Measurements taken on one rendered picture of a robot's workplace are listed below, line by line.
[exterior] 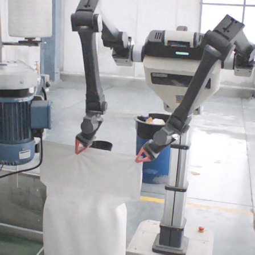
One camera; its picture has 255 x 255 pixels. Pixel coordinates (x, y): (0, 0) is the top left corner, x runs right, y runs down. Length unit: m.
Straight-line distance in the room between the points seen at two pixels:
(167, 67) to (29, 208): 1.16
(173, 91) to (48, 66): 8.60
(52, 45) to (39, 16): 8.90
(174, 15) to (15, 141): 8.44
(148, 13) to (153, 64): 7.86
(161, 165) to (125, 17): 6.44
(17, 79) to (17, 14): 0.26
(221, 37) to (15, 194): 1.54
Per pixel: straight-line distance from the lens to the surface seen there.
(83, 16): 1.42
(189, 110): 1.46
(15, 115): 1.34
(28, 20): 1.41
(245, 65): 1.81
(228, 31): 1.35
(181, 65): 1.85
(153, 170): 3.90
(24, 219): 2.38
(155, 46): 1.86
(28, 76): 1.31
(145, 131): 3.77
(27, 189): 2.28
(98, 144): 4.44
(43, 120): 1.35
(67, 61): 10.44
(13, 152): 1.36
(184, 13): 9.56
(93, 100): 1.57
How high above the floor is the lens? 1.58
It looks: 15 degrees down
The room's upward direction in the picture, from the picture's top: 3 degrees clockwise
